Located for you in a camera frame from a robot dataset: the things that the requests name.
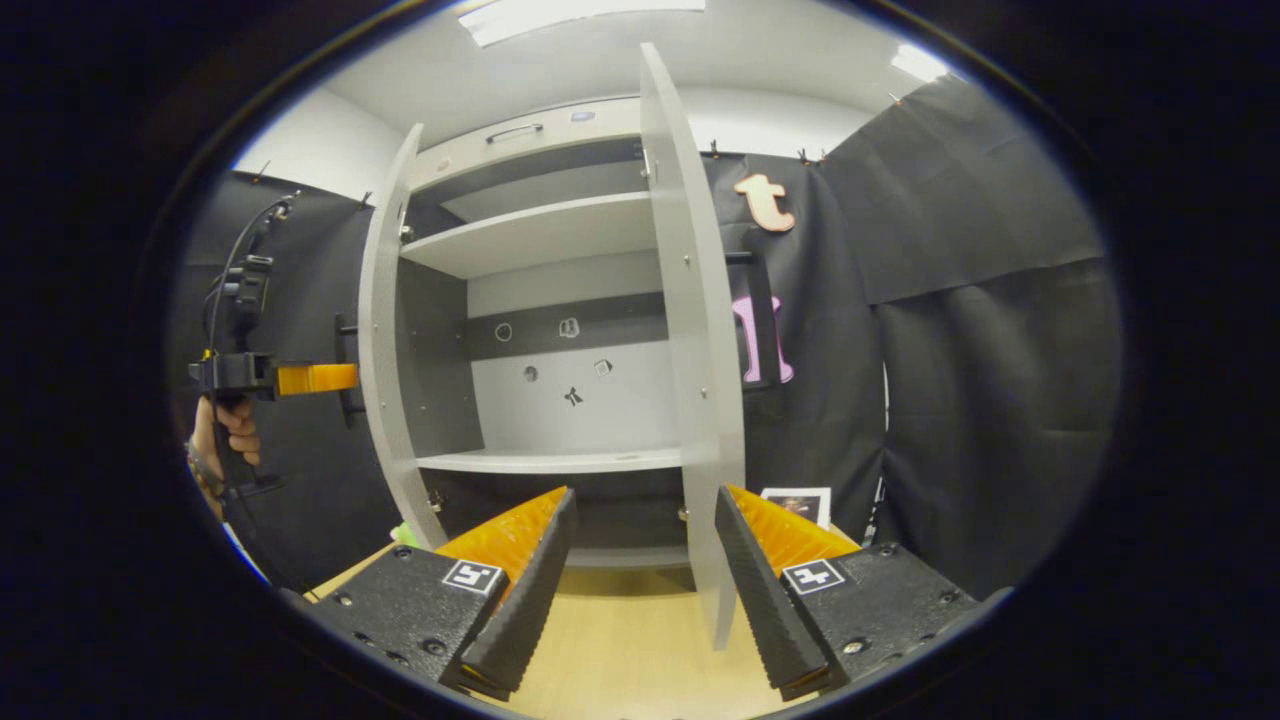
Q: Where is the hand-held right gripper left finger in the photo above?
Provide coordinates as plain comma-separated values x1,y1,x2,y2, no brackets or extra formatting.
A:
285,485,581,701

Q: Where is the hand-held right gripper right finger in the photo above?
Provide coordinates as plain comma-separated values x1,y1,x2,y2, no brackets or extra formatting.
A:
713,484,986,701

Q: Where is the black cabinet door handle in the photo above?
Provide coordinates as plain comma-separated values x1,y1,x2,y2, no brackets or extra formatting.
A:
725,250,783,391
335,313,366,429

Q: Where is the beige cabinet door checkered sticker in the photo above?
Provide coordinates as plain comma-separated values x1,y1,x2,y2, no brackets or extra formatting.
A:
357,123,451,551

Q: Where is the beige cabinet door box sticker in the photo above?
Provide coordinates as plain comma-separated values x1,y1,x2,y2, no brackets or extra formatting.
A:
638,42,749,651

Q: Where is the beige double-door shoe cabinet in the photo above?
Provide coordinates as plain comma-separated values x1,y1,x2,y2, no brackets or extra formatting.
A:
395,95,701,591

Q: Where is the white cabinet shelf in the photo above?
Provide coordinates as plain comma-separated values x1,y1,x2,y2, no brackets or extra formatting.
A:
415,447,686,475
400,192,661,280

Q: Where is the black backdrop cloth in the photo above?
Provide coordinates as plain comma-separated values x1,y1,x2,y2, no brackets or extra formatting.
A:
700,75,1126,601
165,170,401,591

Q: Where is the white bordered picture card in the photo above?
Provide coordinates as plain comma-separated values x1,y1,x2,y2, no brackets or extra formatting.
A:
760,486,833,531

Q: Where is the long ceiling light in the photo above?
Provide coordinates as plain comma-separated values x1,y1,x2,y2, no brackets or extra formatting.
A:
458,0,707,48
890,43,951,83

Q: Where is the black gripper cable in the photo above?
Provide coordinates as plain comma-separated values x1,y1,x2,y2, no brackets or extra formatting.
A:
205,193,301,356

